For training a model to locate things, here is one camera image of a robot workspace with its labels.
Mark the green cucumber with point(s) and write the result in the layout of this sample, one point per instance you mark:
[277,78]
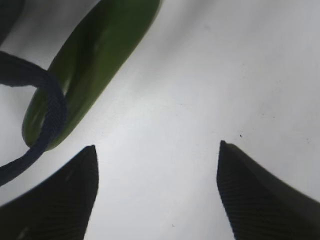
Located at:
[95,51]

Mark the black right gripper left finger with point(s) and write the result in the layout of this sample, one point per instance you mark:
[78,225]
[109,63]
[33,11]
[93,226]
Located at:
[59,208]

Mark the dark blue lunch bag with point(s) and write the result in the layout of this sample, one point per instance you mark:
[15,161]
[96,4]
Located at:
[18,72]

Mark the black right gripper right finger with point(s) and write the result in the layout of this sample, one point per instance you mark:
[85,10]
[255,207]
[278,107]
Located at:
[260,206]

